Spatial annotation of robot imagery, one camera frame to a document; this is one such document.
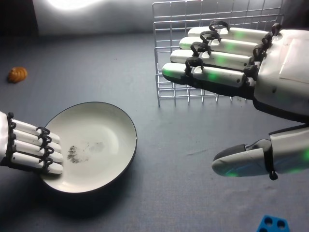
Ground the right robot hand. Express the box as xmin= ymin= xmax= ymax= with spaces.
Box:
xmin=161 ymin=21 xmax=309 ymax=181

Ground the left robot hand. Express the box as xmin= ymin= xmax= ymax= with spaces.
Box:
xmin=0 ymin=111 xmax=64 ymax=175

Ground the brown toy croissant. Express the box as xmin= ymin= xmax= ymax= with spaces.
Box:
xmin=8 ymin=67 xmax=28 ymax=84

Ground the grey table cloth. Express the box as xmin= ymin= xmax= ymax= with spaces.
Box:
xmin=0 ymin=31 xmax=309 ymax=232

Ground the blue pentagon block with holes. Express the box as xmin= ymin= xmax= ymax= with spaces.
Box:
xmin=256 ymin=208 xmax=292 ymax=232

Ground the white backdrop sheet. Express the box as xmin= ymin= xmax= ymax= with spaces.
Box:
xmin=33 ymin=0 xmax=309 ymax=37

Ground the silver wire dish rack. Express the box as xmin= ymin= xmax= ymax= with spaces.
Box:
xmin=152 ymin=0 xmax=286 ymax=107

